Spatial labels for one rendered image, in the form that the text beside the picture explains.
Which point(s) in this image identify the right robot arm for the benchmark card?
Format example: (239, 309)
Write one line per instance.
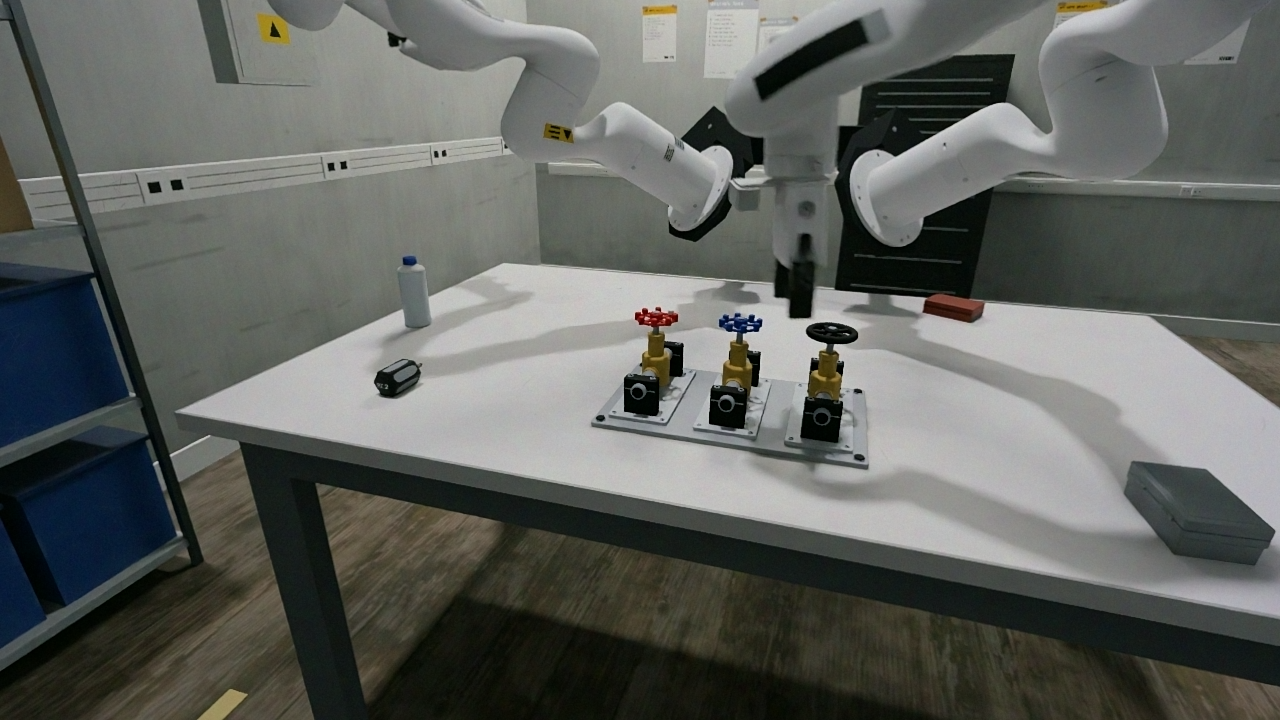
(538, 123)

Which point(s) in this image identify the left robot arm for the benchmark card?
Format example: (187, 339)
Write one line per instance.
(1108, 116)

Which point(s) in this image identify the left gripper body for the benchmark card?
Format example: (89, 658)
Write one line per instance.
(797, 207)

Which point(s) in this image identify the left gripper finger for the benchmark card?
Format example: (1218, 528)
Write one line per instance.
(779, 279)
(798, 293)

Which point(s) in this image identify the white bottle with blue cap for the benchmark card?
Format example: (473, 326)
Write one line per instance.
(414, 293)

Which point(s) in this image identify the reddish-brown rectangular block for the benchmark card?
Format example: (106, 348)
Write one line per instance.
(955, 308)

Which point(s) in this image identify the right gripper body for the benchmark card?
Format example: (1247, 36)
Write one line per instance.
(410, 49)

